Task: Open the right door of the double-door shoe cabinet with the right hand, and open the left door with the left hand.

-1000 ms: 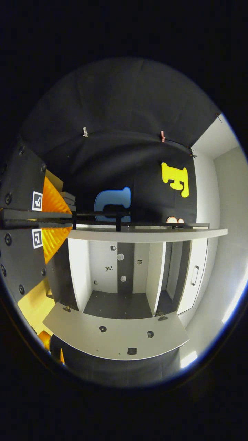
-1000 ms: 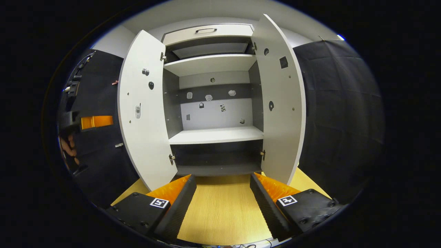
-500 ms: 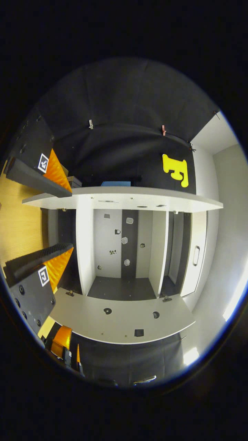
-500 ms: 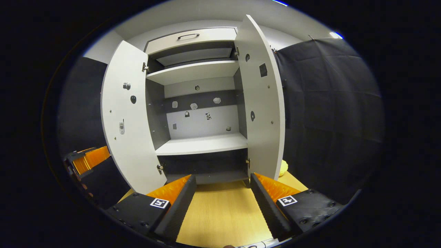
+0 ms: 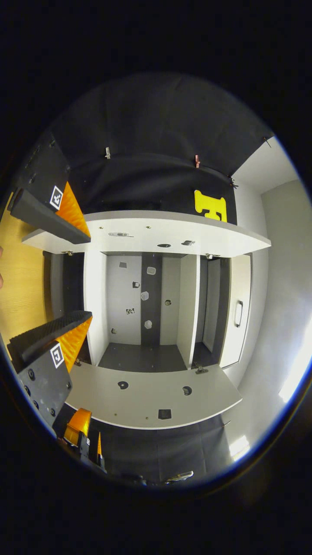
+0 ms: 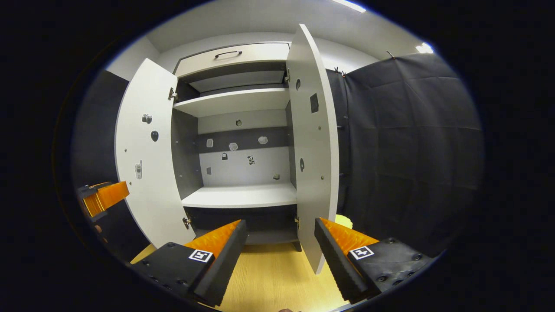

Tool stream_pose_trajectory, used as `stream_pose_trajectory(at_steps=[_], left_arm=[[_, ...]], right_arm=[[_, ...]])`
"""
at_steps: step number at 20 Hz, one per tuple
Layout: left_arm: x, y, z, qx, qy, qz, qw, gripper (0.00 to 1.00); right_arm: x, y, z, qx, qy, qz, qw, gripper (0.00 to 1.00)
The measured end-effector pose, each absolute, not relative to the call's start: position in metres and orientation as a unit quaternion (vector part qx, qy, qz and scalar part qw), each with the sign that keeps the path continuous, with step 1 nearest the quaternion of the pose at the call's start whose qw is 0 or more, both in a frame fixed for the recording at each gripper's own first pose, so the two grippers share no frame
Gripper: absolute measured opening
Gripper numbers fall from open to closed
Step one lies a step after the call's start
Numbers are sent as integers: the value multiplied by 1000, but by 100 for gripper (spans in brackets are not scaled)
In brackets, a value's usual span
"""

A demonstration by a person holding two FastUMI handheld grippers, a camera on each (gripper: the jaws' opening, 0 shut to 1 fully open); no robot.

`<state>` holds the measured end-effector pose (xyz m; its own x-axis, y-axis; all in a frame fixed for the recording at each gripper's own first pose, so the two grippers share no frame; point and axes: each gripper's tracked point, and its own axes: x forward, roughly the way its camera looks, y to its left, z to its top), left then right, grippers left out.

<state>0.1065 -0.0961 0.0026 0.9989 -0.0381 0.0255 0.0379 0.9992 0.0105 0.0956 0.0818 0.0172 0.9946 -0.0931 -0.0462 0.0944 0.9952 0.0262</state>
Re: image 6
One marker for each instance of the ceiling light strip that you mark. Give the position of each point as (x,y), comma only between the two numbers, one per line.
(349,5)
(424,47)

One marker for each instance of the yellow round object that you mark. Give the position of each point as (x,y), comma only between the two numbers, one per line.
(344,222)

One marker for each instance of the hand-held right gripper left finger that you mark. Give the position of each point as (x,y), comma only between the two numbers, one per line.
(225,264)

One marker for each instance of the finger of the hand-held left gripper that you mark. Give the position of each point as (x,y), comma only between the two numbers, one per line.
(110,195)

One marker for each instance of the black cloth clip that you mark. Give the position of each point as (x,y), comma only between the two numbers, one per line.
(339,71)
(390,55)

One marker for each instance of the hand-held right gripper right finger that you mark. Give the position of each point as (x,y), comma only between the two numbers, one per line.
(336,264)

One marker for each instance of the grey cabinet shelf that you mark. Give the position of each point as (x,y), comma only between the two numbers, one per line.
(243,197)
(234,102)
(238,80)

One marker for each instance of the grey double-door shoe cabinet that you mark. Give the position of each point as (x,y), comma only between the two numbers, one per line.
(186,143)

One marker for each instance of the grey cabinet drawer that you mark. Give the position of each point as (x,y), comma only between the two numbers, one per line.
(260,54)

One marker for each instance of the grey cabinet door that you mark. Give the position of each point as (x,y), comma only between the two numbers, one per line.
(312,143)
(151,195)

